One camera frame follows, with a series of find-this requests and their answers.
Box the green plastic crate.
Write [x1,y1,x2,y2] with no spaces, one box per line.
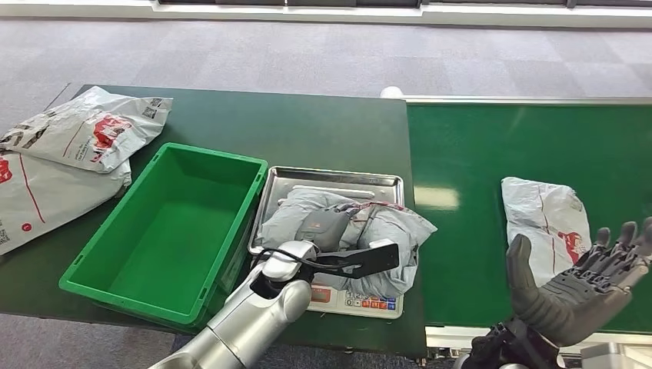
[58,141,269,330]

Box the grey mailer package red print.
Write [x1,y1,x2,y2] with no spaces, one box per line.
[501,176,593,289]

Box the white scale with steel tray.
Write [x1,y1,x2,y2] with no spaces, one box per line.
[248,165,406,321]

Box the large white mailer red line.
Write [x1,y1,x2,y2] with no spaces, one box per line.
[0,150,132,257]

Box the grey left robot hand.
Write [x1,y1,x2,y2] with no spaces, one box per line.
[297,206,354,253]

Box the green conveyor belt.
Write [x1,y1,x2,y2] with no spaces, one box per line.
[404,95,652,365]

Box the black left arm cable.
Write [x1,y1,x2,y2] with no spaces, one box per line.
[253,247,352,271]

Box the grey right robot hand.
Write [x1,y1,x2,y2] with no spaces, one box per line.
[505,216,652,348]

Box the white mailer with QR codes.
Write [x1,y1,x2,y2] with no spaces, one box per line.
[0,85,174,175]

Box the dark green table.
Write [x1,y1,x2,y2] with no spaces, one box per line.
[0,84,427,357]

